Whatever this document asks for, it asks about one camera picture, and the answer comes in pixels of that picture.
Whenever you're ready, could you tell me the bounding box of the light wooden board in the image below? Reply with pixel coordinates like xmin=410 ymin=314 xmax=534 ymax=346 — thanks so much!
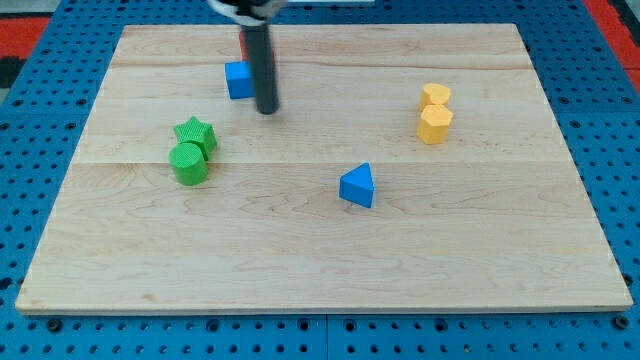
xmin=15 ymin=24 xmax=632 ymax=315

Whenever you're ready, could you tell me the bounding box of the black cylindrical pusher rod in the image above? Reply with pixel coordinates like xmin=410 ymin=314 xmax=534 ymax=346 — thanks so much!
xmin=241 ymin=24 xmax=279 ymax=115

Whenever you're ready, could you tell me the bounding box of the yellow heart block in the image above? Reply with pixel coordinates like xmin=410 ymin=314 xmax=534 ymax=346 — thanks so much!
xmin=418 ymin=83 xmax=451 ymax=111

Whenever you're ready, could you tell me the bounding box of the blue cube block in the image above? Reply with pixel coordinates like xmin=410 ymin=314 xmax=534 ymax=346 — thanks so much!
xmin=224 ymin=61 xmax=254 ymax=100

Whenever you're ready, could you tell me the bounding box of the white black robot end mount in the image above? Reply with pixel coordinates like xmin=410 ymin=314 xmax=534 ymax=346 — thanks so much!
xmin=207 ymin=0 xmax=286 ymax=25

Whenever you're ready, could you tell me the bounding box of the green cylinder block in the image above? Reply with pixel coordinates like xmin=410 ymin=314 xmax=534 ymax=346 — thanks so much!
xmin=168 ymin=142 xmax=208 ymax=186

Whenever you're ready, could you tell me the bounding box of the red block behind rod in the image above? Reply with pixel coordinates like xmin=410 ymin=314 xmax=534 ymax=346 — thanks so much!
xmin=238 ymin=30 xmax=249 ymax=61

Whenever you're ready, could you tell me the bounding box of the yellow hexagon block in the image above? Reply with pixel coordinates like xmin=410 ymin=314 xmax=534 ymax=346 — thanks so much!
xmin=416 ymin=105 xmax=453 ymax=145

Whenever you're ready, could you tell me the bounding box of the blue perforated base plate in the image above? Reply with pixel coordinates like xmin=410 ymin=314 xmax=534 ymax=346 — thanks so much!
xmin=1 ymin=1 xmax=639 ymax=359

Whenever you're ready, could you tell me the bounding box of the blue triangle block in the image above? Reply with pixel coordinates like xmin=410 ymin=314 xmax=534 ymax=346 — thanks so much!
xmin=339 ymin=163 xmax=375 ymax=208

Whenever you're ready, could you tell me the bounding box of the green star block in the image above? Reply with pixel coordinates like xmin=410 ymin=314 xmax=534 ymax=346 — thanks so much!
xmin=173 ymin=116 xmax=217 ymax=161

